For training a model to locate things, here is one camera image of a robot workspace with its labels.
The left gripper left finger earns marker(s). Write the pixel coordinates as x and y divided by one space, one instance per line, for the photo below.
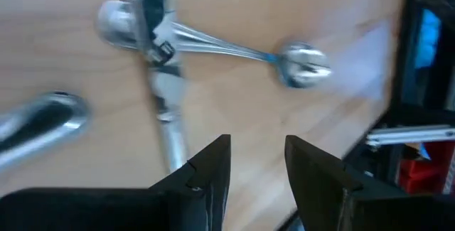
199 195

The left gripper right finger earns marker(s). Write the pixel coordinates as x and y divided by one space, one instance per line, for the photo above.
320 195

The silver table knife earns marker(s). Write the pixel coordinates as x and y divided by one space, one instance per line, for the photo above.
170 92

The silver spoon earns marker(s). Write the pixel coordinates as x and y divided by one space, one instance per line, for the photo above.
71 124
302 65

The red storage bin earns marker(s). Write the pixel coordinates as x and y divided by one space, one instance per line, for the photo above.
419 174

